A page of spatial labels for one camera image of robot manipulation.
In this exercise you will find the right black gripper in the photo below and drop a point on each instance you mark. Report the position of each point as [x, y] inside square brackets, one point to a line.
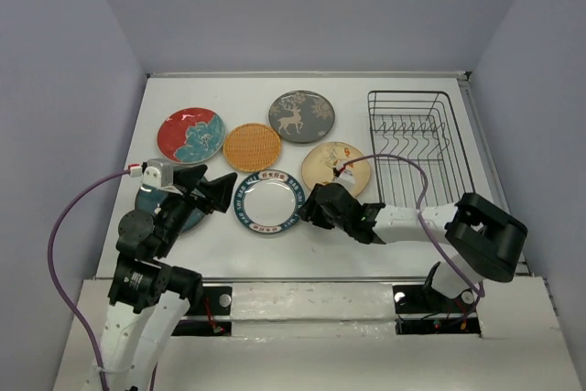
[311, 210]

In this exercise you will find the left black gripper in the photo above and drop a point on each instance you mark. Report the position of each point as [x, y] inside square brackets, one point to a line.
[219, 190]

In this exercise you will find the dark teal blossom plate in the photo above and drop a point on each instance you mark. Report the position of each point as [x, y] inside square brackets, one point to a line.
[149, 199]

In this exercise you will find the white plate teal lettered rim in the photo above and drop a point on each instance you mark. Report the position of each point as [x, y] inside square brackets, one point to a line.
[267, 202]

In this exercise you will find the orange woven basket plate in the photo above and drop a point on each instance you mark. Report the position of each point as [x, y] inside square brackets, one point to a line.
[252, 147]

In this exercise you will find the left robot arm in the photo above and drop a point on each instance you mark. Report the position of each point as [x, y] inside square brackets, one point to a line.
[148, 298]

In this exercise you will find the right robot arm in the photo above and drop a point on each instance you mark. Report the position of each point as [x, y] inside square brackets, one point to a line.
[476, 240]

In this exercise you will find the beige bird branch plate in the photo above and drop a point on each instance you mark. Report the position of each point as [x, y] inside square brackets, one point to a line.
[318, 166]

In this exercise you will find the red and teal floral plate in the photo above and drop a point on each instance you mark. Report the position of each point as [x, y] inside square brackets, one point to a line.
[191, 135]

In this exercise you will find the grey deer plate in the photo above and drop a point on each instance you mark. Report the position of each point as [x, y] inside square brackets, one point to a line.
[301, 117]

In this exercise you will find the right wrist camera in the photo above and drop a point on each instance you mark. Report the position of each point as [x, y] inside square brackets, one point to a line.
[344, 177]

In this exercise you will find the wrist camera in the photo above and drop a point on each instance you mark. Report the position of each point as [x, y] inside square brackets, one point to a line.
[158, 174]
[344, 177]

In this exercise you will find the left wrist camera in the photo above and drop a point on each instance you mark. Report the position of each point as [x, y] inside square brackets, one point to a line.
[158, 174]

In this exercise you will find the black wire dish rack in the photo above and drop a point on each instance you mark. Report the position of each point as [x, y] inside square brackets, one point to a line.
[418, 146]

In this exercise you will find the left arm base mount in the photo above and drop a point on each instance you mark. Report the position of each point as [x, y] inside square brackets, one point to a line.
[211, 317]

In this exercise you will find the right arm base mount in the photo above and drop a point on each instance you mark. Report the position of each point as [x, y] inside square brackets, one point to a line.
[425, 312]

